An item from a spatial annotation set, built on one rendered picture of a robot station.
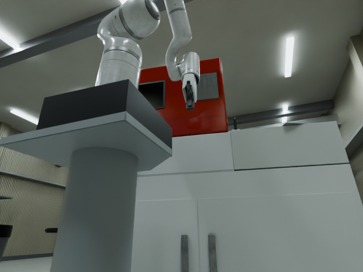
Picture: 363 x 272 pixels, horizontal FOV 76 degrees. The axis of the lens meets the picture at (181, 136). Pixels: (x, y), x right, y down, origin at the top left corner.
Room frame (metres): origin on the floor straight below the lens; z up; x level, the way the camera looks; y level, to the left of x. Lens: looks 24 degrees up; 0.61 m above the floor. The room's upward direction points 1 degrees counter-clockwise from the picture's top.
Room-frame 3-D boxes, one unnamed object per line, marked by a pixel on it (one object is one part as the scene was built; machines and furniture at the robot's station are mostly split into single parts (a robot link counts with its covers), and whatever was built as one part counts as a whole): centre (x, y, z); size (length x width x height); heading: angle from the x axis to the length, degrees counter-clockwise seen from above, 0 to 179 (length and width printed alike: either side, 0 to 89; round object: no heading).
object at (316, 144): (1.03, -0.41, 0.89); 0.62 x 0.35 x 0.14; 169
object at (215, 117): (1.77, 0.03, 1.52); 0.81 x 0.75 x 0.60; 79
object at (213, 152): (0.86, 0.08, 0.89); 0.55 x 0.09 x 0.14; 79
